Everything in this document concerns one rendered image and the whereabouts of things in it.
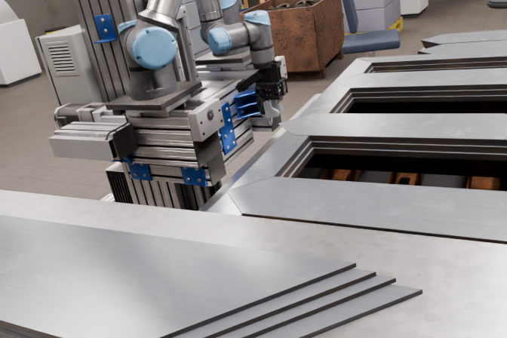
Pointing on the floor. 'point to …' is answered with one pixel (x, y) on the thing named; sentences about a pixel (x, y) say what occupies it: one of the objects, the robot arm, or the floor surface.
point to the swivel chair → (362, 40)
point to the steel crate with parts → (305, 32)
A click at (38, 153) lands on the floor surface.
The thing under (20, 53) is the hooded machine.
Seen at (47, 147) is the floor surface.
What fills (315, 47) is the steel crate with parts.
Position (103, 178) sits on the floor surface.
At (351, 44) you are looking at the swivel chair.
